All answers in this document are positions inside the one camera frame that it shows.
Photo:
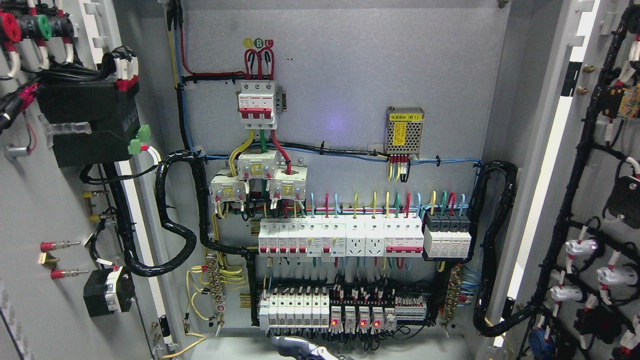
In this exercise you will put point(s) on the black surge protector block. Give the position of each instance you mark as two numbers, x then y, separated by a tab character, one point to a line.
446	237

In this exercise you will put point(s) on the black digital power meter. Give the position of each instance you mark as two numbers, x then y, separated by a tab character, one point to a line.
92	122

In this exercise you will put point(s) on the white current transformers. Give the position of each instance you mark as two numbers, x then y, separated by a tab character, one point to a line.
262	172

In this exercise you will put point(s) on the metal mesh power supply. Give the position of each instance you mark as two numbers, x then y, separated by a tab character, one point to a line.
404	129

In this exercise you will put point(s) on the grey robotic right hand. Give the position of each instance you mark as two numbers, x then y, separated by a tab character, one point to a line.
301	349

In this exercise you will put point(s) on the white lower breaker row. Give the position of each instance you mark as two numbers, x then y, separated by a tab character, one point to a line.
296	309

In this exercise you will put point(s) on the grey cabinet body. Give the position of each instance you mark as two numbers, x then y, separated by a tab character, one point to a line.
341	63

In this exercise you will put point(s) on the grey cabinet door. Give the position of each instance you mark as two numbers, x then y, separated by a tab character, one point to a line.
558	199
44	220

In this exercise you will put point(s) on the relay terminal row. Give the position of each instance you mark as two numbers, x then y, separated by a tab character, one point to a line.
375	309

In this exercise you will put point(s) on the red white main breaker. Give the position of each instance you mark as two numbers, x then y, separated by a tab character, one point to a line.
260	103

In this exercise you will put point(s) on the white socket breaker row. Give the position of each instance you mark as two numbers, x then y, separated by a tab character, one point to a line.
341	236

